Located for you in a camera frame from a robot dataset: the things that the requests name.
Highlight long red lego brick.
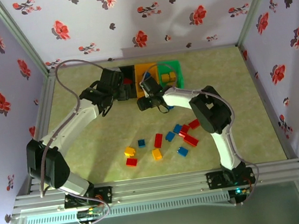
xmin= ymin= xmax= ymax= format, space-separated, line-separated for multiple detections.
xmin=182 ymin=133 xmax=200 ymax=149
xmin=152 ymin=132 xmax=165 ymax=149

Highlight red square brick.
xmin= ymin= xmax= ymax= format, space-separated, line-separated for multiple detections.
xmin=177 ymin=123 xmax=192 ymax=138

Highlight yellow plastic bin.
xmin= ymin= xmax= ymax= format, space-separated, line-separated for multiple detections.
xmin=132 ymin=61 xmax=162 ymax=99

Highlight black plastic bin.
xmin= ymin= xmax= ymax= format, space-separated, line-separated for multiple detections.
xmin=110 ymin=64 xmax=140 ymax=104

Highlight green plastic bin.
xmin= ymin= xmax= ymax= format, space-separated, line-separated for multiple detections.
xmin=156 ymin=59 xmax=185 ymax=93

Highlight green controller board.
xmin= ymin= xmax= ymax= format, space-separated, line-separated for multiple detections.
xmin=234 ymin=186 xmax=252 ymax=197
xmin=76 ymin=207 xmax=103 ymax=221

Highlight left arm grey cable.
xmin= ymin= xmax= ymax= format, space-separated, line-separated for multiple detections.
xmin=23 ymin=54 xmax=128 ymax=224

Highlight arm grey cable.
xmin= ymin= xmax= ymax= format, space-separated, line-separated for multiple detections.
xmin=23 ymin=54 xmax=128 ymax=224
xmin=138 ymin=52 xmax=264 ymax=215

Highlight aluminium rear rail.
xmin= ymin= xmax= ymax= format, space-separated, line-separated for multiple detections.
xmin=47 ymin=41 xmax=241 ymax=71

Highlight aluminium side rail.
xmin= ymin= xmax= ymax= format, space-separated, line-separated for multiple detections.
xmin=238 ymin=40 xmax=299 ymax=165
xmin=0 ymin=68 xmax=73 ymax=206

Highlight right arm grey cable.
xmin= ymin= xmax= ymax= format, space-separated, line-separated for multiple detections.
xmin=138 ymin=52 xmax=264 ymax=215

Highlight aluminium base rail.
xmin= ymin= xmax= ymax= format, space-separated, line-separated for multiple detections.
xmin=8 ymin=158 xmax=299 ymax=217

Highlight red orange wires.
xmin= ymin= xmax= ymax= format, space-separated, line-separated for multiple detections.
xmin=242 ymin=175 xmax=254 ymax=188
xmin=93 ymin=193 xmax=110 ymax=211

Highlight aluminium corner post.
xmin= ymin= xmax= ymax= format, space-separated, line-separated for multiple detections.
xmin=0 ymin=0 xmax=53 ymax=82
xmin=230 ymin=0 xmax=285 ymax=47

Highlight white slotted cable duct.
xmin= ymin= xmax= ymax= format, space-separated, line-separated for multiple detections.
xmin=23 ymin=191 xmax=231 ymax=224

